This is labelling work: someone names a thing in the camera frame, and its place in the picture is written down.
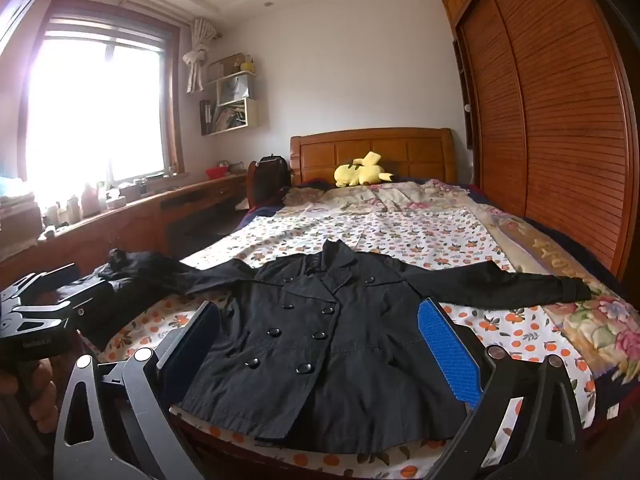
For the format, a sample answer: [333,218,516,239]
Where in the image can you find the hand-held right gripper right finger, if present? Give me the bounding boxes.
[416,297,583,480]

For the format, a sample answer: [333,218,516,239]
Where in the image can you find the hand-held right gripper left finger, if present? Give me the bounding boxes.
[52,300,222,480]

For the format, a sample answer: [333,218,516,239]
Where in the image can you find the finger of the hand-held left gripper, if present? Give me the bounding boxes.
[0,262,80,307]
[55,280,113,322]

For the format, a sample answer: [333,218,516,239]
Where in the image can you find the black double-breasted coat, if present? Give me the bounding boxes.
[170,239,593,448]

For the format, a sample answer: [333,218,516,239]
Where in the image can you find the pile of dark clothes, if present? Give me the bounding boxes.
[75,247,201,353]

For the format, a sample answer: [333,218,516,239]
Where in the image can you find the person's left hand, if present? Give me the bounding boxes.
[0,357,58,433]

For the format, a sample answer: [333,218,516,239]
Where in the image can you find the long wooden desk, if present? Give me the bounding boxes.
[0,172,251,281]

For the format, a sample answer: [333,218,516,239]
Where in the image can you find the pink bottle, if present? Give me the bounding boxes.
[80,182,101,218]

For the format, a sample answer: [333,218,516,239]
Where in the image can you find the bed with orange-print sheet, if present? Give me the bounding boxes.
[82,200,626,480]

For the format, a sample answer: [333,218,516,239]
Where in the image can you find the dark blue blanket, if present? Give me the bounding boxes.
[470,185,623,291]

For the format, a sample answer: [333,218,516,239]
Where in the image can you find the wooden chair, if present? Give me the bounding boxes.
[246,160,261,207]

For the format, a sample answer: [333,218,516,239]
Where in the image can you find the floral quilt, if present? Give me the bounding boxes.
[280,177,640,391]

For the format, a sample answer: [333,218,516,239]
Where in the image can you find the black backpack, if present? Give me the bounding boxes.
[252,154,292,206]

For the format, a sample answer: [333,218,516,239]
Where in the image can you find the wooden framed window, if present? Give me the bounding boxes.
[17,0,183,196]

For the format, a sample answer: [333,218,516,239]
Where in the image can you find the yellow plush toy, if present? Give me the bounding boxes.
[334,151,393,188]

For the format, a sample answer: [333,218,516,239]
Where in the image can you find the wooden bed headboard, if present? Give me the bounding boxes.
[290,127,458,188]

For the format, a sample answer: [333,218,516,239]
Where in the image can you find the white paper bag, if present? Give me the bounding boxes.
[222,74,251,105]

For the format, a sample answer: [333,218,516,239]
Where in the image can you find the tied white curtain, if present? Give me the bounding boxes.
[182,17,221,95]

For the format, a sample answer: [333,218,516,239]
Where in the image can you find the wooden louvered wardrobe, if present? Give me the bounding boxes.
[442,0,640,281]

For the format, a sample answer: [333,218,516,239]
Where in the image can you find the white wall shelf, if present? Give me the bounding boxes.
[199,52,258,136]

